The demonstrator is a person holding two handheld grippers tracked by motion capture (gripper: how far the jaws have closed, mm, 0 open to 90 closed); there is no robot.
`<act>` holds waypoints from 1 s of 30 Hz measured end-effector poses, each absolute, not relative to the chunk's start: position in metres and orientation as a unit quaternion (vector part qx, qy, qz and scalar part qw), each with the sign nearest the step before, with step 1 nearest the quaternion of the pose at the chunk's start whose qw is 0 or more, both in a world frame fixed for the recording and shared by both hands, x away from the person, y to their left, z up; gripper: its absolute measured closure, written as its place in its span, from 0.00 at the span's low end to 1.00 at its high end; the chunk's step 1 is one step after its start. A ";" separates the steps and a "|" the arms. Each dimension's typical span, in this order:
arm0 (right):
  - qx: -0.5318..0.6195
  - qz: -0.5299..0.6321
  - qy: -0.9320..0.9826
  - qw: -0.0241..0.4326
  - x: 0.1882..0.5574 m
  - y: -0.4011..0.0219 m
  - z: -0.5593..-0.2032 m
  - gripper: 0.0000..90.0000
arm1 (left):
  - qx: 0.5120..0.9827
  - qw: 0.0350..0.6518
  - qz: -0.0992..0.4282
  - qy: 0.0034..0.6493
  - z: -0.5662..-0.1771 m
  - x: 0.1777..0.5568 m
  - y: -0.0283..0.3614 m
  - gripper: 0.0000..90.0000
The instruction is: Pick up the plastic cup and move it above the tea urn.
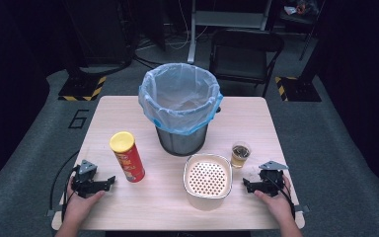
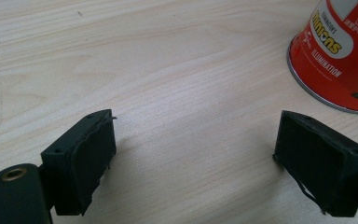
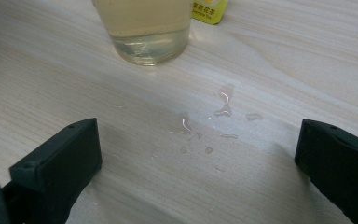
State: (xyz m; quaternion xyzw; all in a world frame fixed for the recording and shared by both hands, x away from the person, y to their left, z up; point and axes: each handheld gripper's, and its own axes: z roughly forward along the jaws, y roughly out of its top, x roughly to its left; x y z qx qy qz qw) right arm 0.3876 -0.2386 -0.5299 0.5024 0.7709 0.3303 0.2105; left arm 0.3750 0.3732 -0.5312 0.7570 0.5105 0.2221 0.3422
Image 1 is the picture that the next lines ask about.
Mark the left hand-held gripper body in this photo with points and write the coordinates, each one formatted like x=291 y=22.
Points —
x=85 y=179

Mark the person's left hand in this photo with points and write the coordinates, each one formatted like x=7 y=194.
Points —
x=79 y=207

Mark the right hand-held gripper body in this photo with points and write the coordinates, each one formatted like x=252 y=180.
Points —
x=271 y=181

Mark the person's right hand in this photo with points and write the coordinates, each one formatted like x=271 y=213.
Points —
x=276 y=205

